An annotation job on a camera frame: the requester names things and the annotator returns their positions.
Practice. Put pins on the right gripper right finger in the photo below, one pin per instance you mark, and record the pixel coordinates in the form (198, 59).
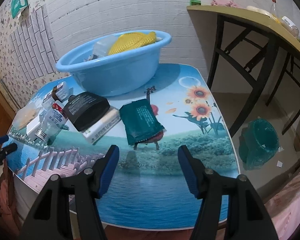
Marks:
(247, 216)

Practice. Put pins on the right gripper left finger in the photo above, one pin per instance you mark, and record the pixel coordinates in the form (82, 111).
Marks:
(49, 216)

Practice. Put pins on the white power adapter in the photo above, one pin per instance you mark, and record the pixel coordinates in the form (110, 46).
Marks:
(34, 129)

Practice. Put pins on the clear toothpick box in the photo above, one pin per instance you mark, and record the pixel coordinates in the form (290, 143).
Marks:
(25, 115)

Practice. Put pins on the clear plastic bottle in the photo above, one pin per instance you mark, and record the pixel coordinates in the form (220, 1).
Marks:
(52, 123)

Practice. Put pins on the black lotion bottle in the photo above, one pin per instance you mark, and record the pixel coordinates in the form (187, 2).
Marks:
(85, 109)

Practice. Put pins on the white soap box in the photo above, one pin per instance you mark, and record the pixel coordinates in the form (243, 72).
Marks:
(102, 126)

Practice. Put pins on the grey snack packet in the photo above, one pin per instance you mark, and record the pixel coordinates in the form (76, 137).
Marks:
(91, 57)

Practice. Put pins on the teal foil packet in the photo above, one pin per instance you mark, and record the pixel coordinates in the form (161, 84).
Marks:
(140, 121)

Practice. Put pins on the yellow mesh bag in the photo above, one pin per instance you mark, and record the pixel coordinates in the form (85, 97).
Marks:
(130, 41)

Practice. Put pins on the frosted plastic container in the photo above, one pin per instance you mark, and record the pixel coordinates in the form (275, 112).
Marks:
(102, 47)

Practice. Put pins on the teal waste bin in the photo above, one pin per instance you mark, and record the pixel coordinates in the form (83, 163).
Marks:
(258, 143)

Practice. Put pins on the banded floss pick box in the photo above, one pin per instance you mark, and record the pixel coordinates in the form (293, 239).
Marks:
(60, 92)

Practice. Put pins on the green hanging bag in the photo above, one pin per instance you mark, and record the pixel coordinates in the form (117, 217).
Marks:
(17, 7)

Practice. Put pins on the blue plastic basin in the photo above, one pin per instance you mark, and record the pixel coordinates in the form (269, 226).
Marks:
(114, 74)

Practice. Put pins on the wooden side table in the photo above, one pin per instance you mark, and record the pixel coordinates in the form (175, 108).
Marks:
(267, 36)

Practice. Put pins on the bagged grain packet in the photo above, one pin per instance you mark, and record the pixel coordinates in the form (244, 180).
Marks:
(290, 26)

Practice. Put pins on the glass bottle red cap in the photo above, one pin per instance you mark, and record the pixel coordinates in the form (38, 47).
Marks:
(273, 9)

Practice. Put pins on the pink cloth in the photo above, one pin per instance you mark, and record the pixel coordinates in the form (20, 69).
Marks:
(225, 3)

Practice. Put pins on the green small box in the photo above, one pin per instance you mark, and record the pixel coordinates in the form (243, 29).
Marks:
(195, 2)

